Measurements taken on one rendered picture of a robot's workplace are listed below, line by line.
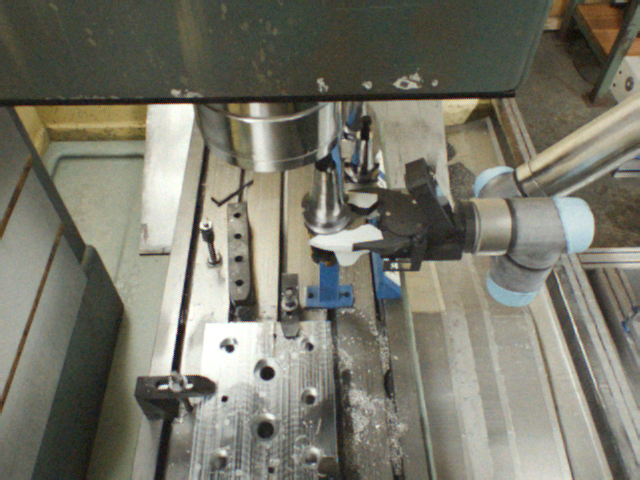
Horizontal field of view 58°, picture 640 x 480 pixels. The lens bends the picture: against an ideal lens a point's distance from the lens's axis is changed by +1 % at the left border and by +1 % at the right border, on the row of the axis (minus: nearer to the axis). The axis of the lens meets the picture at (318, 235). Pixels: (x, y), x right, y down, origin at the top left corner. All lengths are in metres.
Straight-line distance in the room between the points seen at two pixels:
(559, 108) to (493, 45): 2.87
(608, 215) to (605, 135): 1.95
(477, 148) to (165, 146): 0.97
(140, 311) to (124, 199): 0.46
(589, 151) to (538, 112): 2.36
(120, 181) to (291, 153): 1.44
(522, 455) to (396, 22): 1.05
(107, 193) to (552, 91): 2.40
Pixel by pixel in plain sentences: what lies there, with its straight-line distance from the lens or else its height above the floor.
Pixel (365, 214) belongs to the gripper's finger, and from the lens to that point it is 0.76.
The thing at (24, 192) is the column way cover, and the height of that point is 1.21.
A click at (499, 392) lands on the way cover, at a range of 1.32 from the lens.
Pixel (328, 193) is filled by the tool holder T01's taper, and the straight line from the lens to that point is 0.68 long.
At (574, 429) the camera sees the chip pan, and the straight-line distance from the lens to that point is 1.43.
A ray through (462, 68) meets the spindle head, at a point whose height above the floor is 1.65.
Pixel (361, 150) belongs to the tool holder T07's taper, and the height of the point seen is 1.27.
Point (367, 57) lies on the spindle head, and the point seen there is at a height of 1.66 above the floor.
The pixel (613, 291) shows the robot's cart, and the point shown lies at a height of 0.22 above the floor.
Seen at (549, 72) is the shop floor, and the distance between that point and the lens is 3.56.
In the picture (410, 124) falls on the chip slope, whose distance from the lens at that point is 1.76.
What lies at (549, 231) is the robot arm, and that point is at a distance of 0.78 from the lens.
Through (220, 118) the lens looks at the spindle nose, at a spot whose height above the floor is 1.56.
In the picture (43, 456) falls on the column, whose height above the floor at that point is 0.84.
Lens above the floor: 1.90
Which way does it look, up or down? 51 degrees down
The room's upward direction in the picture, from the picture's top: straight up
